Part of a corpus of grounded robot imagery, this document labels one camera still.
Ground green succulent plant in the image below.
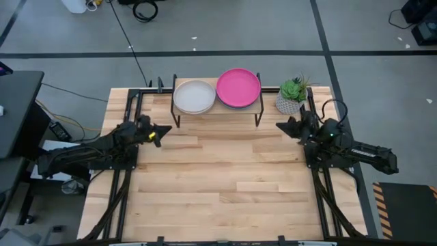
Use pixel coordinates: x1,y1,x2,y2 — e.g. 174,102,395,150
279,73,312,103

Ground black mat with hazard stripes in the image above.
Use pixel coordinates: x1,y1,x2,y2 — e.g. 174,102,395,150
371,182,437,241

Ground black equipment case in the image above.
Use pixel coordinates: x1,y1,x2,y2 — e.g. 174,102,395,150
401,0,437,47

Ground black desk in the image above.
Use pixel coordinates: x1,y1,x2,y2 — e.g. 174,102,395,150
0,70,45,160

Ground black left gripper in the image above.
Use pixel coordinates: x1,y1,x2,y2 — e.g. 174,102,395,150
135,114,173,149

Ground peach plastic plate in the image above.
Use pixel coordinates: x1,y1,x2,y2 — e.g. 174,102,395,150
173,79,216,115

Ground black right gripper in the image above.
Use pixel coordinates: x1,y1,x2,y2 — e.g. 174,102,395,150
275,109,321,146

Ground black power adapter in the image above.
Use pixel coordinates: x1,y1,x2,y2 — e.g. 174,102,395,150
48,121,73,142

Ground long black floor cable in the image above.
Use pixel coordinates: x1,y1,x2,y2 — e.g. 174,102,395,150
108,0,150,88

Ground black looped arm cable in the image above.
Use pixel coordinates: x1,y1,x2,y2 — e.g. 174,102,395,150
320,98,349,128

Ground white air purifier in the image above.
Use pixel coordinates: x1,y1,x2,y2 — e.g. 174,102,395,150
61,0,88,14

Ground pink plastic plate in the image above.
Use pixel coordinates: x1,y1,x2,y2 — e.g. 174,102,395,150
216,68,262,109

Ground white triangle-patterned plant pot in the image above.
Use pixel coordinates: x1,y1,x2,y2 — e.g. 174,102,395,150
274,87,308,115

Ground coiled black cable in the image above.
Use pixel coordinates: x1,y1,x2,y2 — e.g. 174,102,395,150
132,0,159,23

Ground black metal table frame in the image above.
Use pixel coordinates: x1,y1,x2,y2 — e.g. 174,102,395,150
80,87,371,246

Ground wooden shelf with black frame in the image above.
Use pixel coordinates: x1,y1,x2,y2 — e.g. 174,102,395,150
170,72,265,128

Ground white paper sheet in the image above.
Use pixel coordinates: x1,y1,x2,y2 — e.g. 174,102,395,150
29,139,73,182

